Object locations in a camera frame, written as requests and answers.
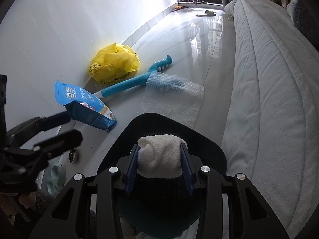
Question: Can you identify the blue snack bag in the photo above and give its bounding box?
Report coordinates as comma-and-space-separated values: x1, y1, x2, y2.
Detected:
54, 81, 117, 132

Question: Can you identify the clear bubble wrap sheet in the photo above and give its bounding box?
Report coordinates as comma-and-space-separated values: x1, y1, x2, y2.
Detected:
137, 72, 204, 128

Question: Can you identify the slipper on floor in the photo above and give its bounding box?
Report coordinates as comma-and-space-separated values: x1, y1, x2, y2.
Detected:
196, 10, 216, 17

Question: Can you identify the bed with grey mattress cover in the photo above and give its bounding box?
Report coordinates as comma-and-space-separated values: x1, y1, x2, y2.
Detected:
221, 0, 318, 238

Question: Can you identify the orange toy near window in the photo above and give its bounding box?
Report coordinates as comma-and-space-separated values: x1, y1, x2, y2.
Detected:
172, 5, 188, 12

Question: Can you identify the black trash bin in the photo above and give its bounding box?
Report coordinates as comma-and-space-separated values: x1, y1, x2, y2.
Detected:
97, 113, 227, 238

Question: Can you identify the pet food dish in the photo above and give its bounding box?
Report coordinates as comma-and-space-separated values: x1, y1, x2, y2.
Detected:
67, 148, 80, 164

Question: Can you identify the dark grey fuzzy blanket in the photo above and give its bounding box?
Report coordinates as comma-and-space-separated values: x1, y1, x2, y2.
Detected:
290, 0, 318, 50

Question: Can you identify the yellow plastic bag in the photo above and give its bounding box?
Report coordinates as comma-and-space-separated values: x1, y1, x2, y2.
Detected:
89, 43, 141, 85

